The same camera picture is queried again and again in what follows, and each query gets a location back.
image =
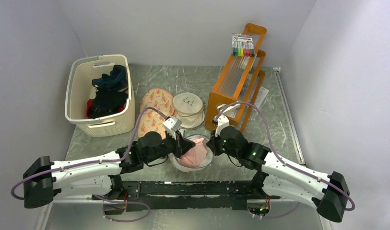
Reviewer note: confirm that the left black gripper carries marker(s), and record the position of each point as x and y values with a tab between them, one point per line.
182	144

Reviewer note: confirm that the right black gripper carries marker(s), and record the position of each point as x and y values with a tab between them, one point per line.
212	143

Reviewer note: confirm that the pink bra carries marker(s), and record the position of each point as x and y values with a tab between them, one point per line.
195	157

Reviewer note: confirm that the white mesh laundry bag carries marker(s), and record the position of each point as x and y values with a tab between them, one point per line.
182	168

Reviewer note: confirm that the dark blue bra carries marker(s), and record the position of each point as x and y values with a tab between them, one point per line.
113	81

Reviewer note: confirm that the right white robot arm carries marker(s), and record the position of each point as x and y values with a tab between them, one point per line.
276	176

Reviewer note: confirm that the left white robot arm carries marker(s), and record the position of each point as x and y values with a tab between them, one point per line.
46	180

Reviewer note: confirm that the cream glasses-print laundry bag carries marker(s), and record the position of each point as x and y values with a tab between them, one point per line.
190	110

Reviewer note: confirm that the cream plastic laundry basket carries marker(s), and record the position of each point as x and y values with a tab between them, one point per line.
80	90

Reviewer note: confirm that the orange wooden rack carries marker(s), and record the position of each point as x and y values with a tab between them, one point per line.
239	81

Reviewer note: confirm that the white paper leaflet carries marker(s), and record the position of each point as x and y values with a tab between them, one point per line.
263	92

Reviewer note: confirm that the black garment in basket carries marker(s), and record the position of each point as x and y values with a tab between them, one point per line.
115	96

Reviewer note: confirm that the red garment in basket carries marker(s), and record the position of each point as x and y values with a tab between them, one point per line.
96	109

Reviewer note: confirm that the coloured marker pen pack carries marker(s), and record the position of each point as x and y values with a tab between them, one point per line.
242	45

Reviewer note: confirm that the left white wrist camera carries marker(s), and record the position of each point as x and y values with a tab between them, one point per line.
172	124

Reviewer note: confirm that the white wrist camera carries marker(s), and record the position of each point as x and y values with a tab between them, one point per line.
221	120
172	124

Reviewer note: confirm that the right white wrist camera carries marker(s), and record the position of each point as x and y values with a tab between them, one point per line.
221	120

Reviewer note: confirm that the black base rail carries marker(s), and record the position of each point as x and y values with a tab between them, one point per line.
190	194

